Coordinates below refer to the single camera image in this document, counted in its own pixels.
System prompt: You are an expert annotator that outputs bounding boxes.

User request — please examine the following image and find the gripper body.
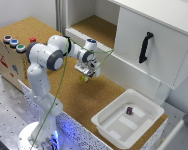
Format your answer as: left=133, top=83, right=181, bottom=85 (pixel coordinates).
left=75, top=61, right=102, bottom=79

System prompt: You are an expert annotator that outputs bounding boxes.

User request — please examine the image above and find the purple block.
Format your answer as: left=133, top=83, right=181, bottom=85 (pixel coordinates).
left=126, top=106, right=134, bottom=115

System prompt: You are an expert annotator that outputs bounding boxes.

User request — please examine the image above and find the white cabinet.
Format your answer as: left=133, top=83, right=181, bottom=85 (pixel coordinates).
left=62, top=0, right=188, bottom=107

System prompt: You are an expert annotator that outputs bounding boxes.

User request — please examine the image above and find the white plastic box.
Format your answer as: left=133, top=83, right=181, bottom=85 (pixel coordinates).
left=90, top=88, right=165, bottom=150

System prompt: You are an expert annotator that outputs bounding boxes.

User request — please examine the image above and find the white sliding door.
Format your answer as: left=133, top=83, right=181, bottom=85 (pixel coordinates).
left=112, top=6, right=188, bottom=90

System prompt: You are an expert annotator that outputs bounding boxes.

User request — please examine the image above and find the green button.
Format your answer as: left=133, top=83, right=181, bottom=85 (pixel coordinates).
left=15, top=43, right=27, bottom=54

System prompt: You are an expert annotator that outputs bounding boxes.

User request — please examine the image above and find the blue button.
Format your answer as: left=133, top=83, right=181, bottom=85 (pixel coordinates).
left=9, top=38, right=20, bottom=48

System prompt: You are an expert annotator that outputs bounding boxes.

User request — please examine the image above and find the wooden drawer box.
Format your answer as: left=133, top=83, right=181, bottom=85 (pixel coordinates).
left=0, top=16, right=63, bottom=92

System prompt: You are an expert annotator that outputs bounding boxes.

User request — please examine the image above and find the red button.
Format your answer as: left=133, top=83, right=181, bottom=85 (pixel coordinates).
left=2, top=34, right=13, bottom=44

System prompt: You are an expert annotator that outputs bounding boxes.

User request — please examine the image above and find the green cable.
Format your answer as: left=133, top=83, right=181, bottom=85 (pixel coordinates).
left=29, top=35, right=115, bottom=149

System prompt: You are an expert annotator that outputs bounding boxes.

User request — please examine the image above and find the black door handle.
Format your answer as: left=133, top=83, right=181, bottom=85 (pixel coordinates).
left=138, top=31, right=154, bottom=64

